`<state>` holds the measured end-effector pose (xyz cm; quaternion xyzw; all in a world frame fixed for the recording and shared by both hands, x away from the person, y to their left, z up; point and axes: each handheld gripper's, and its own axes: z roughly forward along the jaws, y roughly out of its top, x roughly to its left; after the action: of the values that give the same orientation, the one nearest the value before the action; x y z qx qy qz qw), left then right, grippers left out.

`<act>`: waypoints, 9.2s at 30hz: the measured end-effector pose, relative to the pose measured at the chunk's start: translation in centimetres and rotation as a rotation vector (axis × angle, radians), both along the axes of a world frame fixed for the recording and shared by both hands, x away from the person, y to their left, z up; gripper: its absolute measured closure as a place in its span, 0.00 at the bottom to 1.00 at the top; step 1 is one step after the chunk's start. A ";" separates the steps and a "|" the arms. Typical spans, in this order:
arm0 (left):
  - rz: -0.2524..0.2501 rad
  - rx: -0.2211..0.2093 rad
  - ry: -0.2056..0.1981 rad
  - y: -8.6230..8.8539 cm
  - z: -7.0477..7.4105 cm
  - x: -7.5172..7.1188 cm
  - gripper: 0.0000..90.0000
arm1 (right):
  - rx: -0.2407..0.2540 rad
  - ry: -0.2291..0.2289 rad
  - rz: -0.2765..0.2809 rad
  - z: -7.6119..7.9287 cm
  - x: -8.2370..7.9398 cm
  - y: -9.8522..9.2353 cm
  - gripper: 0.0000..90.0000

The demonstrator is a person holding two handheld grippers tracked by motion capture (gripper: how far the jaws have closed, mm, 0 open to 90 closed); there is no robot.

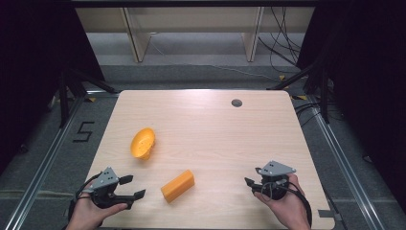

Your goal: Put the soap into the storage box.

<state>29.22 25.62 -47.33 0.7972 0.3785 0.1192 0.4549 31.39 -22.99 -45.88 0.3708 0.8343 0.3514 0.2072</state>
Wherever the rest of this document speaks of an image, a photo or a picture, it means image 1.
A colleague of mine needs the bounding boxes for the black metal stand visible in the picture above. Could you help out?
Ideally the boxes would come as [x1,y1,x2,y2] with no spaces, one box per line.
[266,57,331,125]
[57,67,120,129]

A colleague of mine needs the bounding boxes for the aluminium floor rail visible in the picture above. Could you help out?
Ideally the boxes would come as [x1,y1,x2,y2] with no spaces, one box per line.
[2,90,121,230]
[305,95,388,230]

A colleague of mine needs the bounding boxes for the orange rectangular block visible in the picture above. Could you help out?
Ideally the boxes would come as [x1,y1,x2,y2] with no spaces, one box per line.
[160,169,196,204]

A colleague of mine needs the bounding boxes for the orange perforated plastic bowl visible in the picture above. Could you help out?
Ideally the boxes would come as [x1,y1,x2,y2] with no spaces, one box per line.
[129,126,156,161]

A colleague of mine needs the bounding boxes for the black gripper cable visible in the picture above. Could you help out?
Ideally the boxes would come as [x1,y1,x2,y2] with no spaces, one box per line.
[260,181,313,228]
[67,172,103,229]

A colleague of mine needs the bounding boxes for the black curtain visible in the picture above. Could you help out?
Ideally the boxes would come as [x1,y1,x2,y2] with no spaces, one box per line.
[296,0,406,205]
[0,0,107,175]

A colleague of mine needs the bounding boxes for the light wooden furniture leg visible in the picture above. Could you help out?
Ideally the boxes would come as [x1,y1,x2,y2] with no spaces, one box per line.
[241,7,266,63]
[120,7,152,63]

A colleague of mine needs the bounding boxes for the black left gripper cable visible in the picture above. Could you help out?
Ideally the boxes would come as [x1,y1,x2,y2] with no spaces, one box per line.
[67,172,103,229]

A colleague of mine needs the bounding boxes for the person's left hand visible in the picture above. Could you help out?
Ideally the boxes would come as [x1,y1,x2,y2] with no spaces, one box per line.
[65,193,129,230]

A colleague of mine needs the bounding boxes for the bundle of black cables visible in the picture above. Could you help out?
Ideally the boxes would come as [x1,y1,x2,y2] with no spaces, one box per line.
[257,6,304,75]

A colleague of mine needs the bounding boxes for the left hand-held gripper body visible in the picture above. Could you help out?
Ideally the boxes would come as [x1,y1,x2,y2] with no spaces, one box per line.
[88,166,135,211]

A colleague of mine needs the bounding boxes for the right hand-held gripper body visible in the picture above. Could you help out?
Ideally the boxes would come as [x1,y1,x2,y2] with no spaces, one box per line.
[252,160,297,201]

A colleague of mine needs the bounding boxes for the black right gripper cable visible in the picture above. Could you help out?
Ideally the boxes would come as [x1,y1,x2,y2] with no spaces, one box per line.
[260,181,313,228]

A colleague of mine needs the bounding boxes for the black floor cables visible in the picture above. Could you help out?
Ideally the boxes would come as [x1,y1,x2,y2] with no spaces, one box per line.
[292,101,322,128]

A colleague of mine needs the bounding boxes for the person's right hand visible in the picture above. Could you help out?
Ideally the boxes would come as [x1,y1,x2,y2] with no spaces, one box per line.
[254,173,312,230]

